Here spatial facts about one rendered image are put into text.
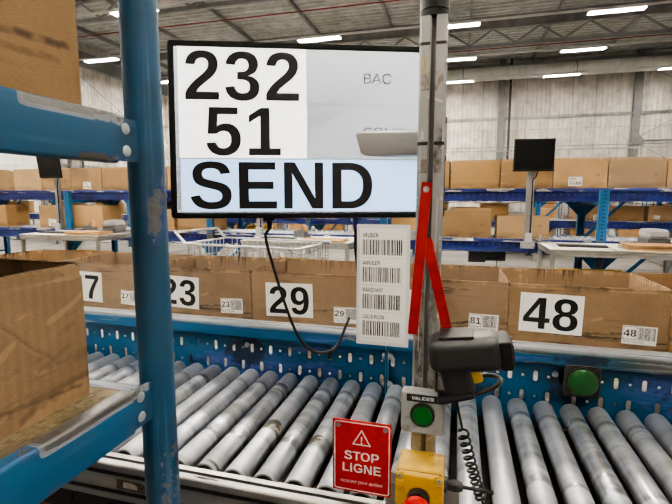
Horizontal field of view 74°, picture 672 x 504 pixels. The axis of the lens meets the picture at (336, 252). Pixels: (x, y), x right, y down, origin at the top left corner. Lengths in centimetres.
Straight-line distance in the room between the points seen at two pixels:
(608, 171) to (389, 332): 546
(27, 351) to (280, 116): 58
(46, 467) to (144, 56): 28
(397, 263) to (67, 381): 49
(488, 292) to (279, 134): 78
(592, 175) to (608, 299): 467
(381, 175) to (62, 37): 56
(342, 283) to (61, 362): 107
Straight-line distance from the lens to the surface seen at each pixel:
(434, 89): 73
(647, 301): 141
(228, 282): 151
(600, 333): 140
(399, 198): 81
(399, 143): 81
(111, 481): 113
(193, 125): 83
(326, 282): 138
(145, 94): 37
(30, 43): 36
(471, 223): 558
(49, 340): 36
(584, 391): 136
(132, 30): 39
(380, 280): 72
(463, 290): 132
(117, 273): 176
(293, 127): 81
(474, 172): 584
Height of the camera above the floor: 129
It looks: 7 degrees down
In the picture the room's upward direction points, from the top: straight up
